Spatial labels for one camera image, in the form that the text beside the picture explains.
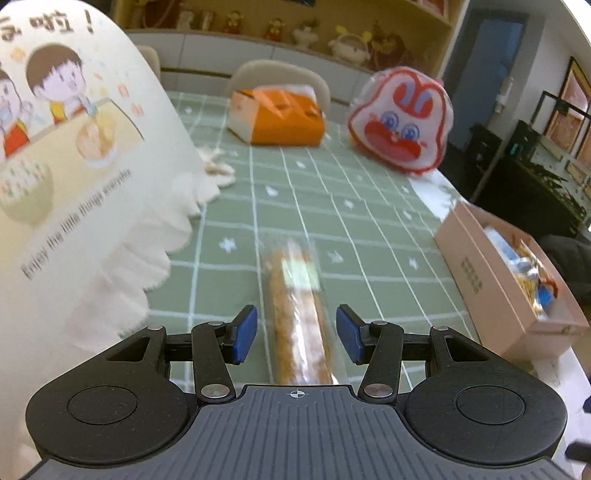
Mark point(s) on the orange tissue box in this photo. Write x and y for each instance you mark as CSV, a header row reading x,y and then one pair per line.
x,y
281,117

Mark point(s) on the white lace doily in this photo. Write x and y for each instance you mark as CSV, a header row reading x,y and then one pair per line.
x,y
214,173

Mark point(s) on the small blue red snack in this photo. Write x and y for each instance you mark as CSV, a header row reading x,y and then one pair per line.
x,y
549,288

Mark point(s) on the cartoon print food cover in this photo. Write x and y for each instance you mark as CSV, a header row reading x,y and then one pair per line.
x,y
69,184

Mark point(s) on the dark chair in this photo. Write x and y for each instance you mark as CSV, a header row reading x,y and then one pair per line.
x,y
565,256

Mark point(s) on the long snack bar clear wrapper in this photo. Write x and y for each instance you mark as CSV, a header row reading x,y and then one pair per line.
x,y
295,318

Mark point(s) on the black cabinet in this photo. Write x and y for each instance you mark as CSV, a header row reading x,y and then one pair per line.
x,y
521,157

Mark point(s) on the beige dining chair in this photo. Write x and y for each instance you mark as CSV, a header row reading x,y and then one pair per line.
x,y
148,60
277,76

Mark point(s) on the gold wrapped snack packets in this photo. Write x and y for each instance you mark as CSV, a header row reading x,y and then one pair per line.
x,y
527,272

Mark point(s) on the small white shelf ornament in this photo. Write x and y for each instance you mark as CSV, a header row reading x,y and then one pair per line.
x,y
185,18

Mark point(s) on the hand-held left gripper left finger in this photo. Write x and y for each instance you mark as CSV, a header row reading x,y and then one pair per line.
x,y
244,334

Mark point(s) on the white vase with plant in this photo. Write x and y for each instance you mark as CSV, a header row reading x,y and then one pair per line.
x,y
304,33

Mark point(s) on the red gold shelf ornament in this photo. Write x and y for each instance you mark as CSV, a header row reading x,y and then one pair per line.
x,y
388,44

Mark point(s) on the red yellow figurine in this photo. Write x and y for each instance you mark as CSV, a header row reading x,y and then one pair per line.
x,y
275,27
233,21

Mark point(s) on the green checked tablecloth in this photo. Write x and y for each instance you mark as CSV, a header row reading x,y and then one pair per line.
x,y
369,230

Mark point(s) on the pink cardboard box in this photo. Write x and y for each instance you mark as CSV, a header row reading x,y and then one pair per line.
x,y
489,286

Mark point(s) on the blue snack packet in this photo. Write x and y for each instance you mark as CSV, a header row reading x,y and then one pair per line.
x,y
503,243

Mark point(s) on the red white rabbit bag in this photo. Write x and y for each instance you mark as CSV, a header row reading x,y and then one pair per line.
x,y
401,120

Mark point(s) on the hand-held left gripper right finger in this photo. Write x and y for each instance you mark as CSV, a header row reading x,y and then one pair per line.
x,y
348,334

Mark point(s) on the red framed wall picture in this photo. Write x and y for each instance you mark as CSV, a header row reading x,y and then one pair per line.
x,y
575,92

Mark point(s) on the white wall device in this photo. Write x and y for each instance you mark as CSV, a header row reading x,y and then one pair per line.
x,y
505,94

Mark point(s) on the white ornament with yellow ears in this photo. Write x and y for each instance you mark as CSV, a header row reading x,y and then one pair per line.
x,y
348,45

